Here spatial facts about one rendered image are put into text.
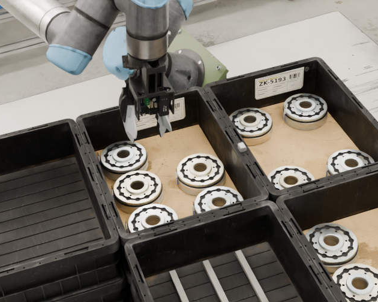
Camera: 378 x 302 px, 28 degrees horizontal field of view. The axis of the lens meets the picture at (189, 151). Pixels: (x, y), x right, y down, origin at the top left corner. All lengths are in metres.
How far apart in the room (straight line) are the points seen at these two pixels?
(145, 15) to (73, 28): 0.15
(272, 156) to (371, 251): 0.33
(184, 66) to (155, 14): 0.63
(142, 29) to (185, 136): 0.49
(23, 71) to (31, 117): 1.48
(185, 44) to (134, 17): 0.73
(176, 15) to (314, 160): 0.48
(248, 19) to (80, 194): 2.27
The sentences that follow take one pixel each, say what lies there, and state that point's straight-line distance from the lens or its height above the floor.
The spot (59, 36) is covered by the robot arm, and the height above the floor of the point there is 1.23.
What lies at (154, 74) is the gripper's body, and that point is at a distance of 1.35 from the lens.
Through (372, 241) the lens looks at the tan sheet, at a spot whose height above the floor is 0.83.
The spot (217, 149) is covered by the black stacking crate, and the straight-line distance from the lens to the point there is 1.68.
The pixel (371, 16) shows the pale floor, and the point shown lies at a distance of 3.82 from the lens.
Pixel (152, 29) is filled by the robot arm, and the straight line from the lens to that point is 1.31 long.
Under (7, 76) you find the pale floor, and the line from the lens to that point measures 3.54.
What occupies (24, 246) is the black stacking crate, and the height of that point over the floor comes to 0.83.
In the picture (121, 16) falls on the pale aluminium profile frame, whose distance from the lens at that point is 3.58.
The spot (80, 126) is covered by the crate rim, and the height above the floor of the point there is 0.93.
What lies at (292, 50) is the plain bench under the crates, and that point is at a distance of 2.27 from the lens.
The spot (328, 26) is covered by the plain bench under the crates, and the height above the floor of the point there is 0.70.
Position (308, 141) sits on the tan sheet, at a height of 0.83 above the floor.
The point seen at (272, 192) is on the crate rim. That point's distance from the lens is 1.46.
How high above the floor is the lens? 1.95
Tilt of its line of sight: 41 degrees down
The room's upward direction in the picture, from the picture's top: 4 degrees counter-clockwise
